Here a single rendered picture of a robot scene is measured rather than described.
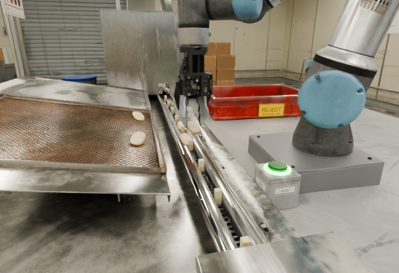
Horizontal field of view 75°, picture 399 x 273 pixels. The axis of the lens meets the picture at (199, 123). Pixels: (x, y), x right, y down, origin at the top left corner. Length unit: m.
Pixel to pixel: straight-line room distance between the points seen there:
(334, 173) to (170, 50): 1.09
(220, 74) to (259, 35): 3.50
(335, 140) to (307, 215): 0.22
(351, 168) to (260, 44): 8.04
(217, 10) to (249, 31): 7.87
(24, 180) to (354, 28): 0.63
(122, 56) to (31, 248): 1.11
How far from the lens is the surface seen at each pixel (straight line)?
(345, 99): 0.54
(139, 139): 0.70
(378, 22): 0.57
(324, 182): 0.67
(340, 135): 0.72
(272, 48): 8.84
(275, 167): 0.56
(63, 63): 8.00
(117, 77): 1.50
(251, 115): 1.18
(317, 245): 0.37
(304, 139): 0.72
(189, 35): 0.64
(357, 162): 0.72
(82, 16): 7.87
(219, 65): 5.36
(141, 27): 1.48
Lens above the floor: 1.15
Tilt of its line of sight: 17 degrees down
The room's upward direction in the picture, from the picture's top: straight up
